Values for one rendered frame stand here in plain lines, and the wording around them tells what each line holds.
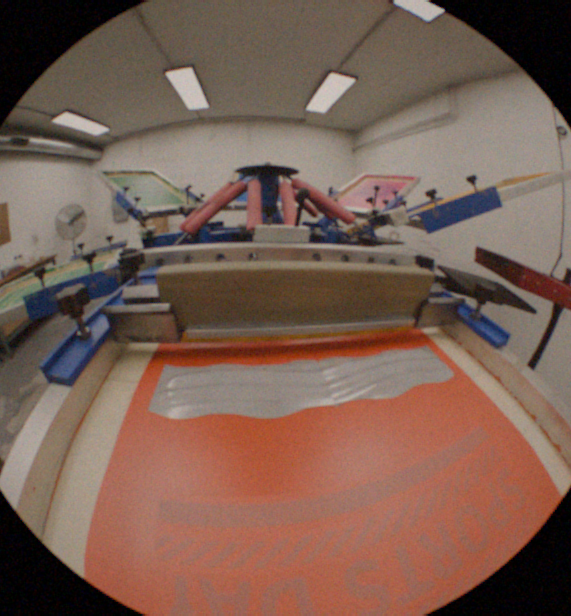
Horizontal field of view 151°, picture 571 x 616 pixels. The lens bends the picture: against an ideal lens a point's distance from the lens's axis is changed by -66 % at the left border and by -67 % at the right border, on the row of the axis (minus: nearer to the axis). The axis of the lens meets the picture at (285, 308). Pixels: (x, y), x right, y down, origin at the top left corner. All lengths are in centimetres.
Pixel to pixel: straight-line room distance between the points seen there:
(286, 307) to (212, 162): 435
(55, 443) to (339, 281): 33
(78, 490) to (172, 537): 9
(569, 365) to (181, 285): 221
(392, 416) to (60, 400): 31
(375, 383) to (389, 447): 7
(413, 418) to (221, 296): 23
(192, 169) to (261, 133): 149
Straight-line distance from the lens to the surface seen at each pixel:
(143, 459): 20
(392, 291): 29
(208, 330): 24
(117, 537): 20
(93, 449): 23
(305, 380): 23
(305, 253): 46
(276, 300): 24
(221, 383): 22
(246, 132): 463
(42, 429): 23
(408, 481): 20
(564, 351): 212
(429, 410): 25
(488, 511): 24
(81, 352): 27
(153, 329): 26
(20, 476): 23
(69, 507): 23
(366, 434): 20
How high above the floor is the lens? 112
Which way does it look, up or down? 26 degrees down
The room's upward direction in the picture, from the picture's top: 3 degrees clockwise
